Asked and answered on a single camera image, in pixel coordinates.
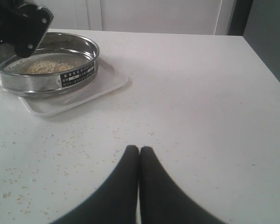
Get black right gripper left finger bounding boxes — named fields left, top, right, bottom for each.
left=53, top=145, right=140, bottom=224

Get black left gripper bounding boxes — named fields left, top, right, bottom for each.
left=0, top=0, right=54, bottom=58

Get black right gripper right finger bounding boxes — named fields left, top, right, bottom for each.
left=139, top=147, right=223, bottom=224

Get yellow millet grains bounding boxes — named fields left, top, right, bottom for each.
left=20, top=60, right=74, bottom=74

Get round stainless steel sieve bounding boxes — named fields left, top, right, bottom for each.
left=0, top=32, right=100, bottom=98

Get white plastic tray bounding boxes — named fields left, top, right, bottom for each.
left=18, top=59, right=131, bottom=118

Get white cabinet doors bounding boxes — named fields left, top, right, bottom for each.
left=37, top=0, right=236, bottom=35

